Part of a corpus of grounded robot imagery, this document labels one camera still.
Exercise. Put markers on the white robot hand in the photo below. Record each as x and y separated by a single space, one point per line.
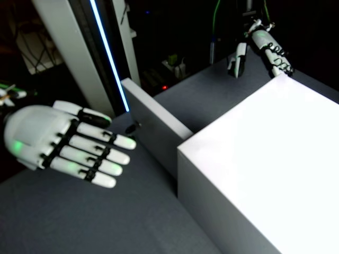
260 39
34 129

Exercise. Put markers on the white vertical panel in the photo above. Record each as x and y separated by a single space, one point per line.
156 124

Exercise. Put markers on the large white box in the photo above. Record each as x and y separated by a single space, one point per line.
259 148

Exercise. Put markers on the white background shelf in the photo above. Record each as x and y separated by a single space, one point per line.
37 55

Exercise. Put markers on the white column with blue light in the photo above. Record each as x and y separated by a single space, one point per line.
76 53

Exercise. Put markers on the white power strip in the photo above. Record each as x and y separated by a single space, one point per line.
176 66

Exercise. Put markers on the grey table cloth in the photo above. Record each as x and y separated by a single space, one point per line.
79 217

